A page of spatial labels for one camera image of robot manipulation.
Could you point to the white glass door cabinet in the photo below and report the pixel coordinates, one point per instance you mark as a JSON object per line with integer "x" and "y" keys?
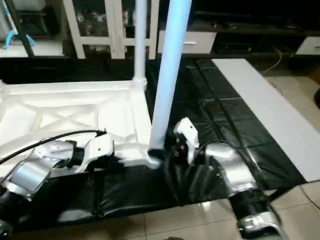
{"x": 110, "y": 27}

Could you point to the grey metal pole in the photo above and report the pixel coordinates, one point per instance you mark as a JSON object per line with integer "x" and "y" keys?
{"x": 20, "y": 27}

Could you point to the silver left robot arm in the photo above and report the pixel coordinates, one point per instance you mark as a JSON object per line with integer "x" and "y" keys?
{"x": 35, "y": 170}

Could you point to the black work mat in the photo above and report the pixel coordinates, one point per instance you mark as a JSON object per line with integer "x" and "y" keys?
{"x": 210, "y": 170}

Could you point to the white flat sheet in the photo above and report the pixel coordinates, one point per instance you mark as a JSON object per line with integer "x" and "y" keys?
{"x": 275, "y": 110}

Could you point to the white plastic table top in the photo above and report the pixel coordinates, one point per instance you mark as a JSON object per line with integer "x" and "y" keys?
{"x": 65, "y": 115}

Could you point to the white drawer unit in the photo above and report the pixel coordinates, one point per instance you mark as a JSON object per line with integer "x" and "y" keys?
{"x": 197, "y": 44}

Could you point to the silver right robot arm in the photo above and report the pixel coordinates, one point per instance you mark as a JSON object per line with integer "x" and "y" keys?
{"x": 235, "y": 180}

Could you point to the light blue mop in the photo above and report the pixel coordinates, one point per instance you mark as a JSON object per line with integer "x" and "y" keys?
{"x": 15, "y": 35}

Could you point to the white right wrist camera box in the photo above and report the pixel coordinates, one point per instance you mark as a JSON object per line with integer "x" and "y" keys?
{"x": 187, "y": 135}

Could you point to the white plastic table leg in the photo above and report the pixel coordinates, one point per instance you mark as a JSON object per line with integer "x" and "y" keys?
{"x": 170, "y": 75}
{"x": 141, "y": 40}

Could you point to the black tv cabinet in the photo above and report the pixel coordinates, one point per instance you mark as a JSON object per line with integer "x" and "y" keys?
{"x": 250, "y": 25}

